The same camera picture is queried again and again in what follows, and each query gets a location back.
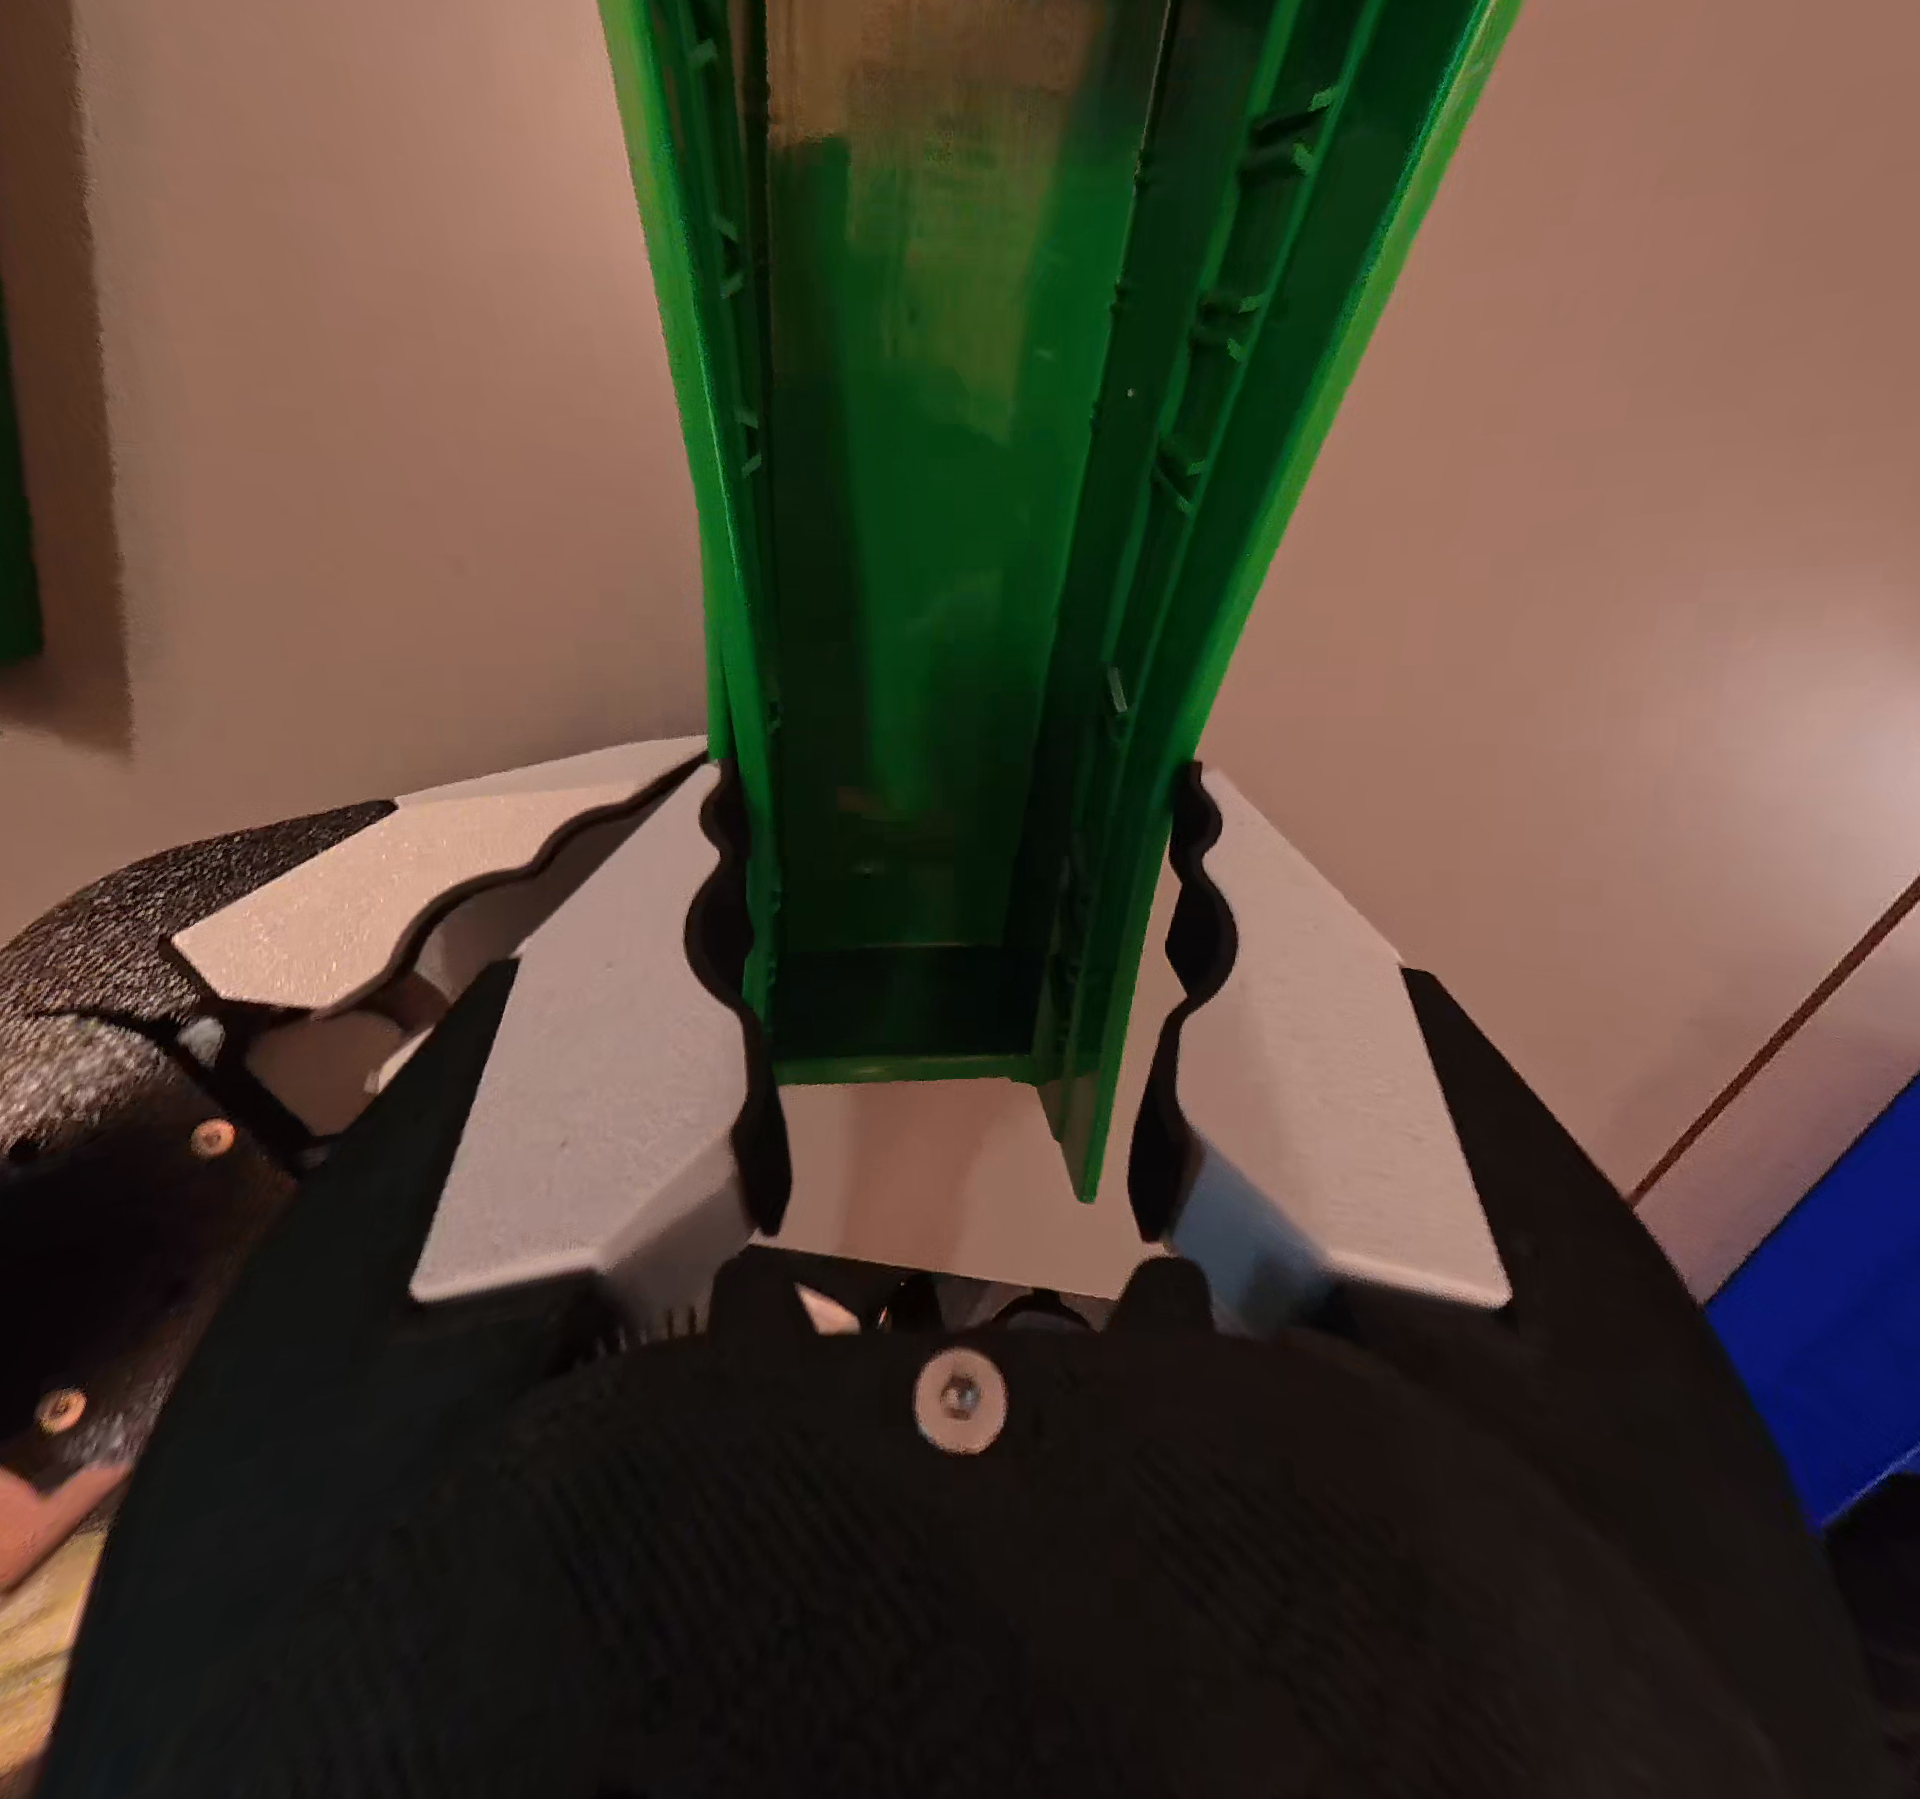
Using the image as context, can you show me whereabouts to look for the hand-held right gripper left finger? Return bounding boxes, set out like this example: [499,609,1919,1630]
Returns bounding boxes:
[406,757,787,1306]

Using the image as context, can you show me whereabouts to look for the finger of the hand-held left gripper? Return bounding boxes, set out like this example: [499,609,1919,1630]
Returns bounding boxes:
[166,741,707,1016]

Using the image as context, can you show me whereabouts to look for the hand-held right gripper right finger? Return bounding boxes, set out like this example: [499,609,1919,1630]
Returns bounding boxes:
[1129,763,1516,1334]

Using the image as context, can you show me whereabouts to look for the green plastic bin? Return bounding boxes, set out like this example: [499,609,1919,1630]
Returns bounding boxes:
[0,299,48,667]
[572,0,1569,1207]

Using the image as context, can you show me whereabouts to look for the blue plastic bin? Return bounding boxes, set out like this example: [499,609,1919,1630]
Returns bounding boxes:
[1706,1080,1920,1531]

